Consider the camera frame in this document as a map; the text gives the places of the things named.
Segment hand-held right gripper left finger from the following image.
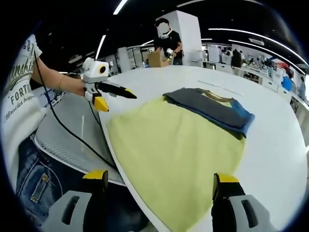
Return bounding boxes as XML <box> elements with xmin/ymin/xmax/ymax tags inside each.
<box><xmin>40</xmin><ymin>170</ymin><xmax>109</xmax><ymax>232</ymax></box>

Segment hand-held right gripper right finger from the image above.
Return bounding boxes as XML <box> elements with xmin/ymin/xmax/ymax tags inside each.
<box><xmin>211</xmin><ymin>173</ymin><xmax>279</xmax><ymax>232</ymax></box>

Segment yellow grey blue garment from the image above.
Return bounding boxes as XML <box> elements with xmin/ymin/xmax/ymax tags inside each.
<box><xmin>105</xmin><ymin>87</ymin><xmax>256</xmax><ymax>232</ymax></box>

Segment ceiling light strip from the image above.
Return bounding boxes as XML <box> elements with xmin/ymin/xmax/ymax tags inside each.
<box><xmin>208</xmin><ymin>28</ymin><xmax>305</xmax><ymax>61</ymax></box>
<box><xmin>96</xmin><ymin>34</ymin><xmax>107</xmax><ymax>59</ymax></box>
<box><xmin>227</xmin><ymin>39</ymin><xmax>305</xmax><ymax>73</ymax></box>

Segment person's blue jeans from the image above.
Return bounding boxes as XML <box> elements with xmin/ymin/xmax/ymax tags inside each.
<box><xmin>15</xmin><ymin>134</ymin><xmax>126</xmax><ymax>232</ymax></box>

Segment brown cardboard box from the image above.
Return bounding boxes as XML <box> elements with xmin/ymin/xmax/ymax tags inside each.
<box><xmin>147</xmin><ymin>51</ymin><xmax>170</xmax><ymax>68</ymax></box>

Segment person's white printed shirt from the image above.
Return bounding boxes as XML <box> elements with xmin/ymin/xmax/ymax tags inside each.
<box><xmin>0</xmin><ymin>33</ymin><xmax>47</xmax><ymax>171</ymax></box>

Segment white flat strip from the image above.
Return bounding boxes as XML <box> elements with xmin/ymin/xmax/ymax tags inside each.
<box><xmin>197</xmin><ymin>80</ymin><xmax>244</xmax><ymax>97</ymax></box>

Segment row of white cabinets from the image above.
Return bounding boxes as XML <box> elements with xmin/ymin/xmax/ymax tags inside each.
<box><xmin>202</xmin><ymin>59</ymin><xmax>309</xmax><ymax>117</ymax></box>

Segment black cable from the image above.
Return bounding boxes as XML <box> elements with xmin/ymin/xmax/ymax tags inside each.
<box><xmin>33</xmin><ymin>47</ymin><xmax>117</xmax><ymax>170</ymax></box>

